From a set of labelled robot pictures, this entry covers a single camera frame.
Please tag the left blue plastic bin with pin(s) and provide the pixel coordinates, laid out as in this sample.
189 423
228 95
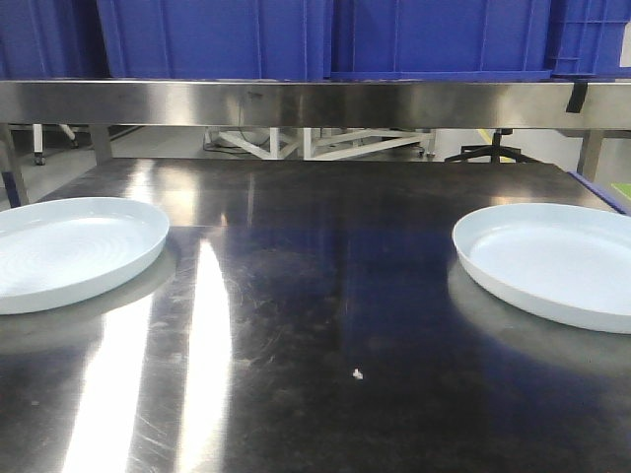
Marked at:
51 39

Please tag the blue plastic bin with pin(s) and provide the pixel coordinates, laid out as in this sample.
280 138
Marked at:
486 40
51 39
255 40

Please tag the white caster cart leg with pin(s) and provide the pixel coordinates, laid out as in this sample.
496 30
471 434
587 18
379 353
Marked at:
39 158

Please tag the steel shelf leg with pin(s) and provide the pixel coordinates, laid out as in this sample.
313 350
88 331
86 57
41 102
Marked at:
590 153
101 143

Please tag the middle blue plastic bin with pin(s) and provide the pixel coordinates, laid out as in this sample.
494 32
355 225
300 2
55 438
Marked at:
255 40

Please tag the white metal frame cart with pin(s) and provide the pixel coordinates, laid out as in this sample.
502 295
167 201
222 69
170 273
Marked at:
315 144

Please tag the left steel shelf leg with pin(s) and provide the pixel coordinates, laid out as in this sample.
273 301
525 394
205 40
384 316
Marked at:
101 143

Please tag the right blue plastic bin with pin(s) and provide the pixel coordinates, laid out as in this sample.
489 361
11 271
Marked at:
486 40

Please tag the far right blue crate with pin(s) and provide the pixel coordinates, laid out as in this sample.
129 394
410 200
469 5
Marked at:
589 39

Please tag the stainless steel shelf rail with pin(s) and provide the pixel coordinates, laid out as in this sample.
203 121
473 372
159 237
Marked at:
399 104

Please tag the light blue plate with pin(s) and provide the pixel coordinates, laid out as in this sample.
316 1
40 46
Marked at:
565 263
65 251

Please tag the black tape strip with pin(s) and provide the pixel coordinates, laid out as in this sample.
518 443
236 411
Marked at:
577 98

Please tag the right steel shelf leg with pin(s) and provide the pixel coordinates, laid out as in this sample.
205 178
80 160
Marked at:
590 153

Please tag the black office chair base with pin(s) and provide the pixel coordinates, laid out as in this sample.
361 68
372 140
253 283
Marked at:
495 150

